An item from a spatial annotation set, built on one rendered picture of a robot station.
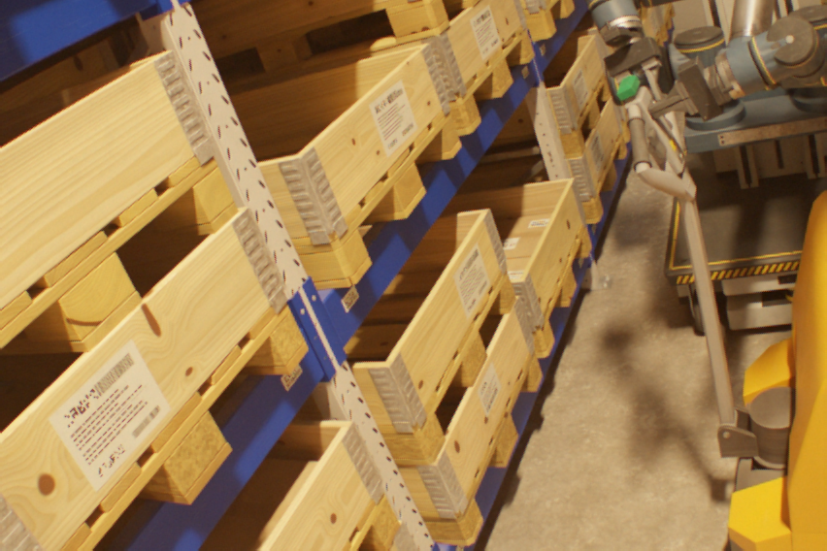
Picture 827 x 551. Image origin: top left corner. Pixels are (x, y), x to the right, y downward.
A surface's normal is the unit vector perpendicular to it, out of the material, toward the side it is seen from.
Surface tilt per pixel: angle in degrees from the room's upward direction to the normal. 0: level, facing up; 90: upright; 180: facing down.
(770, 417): 0
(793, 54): 62
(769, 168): 90
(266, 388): 90
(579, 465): 0
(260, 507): 0
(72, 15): 90
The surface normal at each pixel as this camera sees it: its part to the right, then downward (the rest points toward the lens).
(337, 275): -0.35, 0.50
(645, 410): -0.32, -0.86
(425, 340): 0.88, -0.11
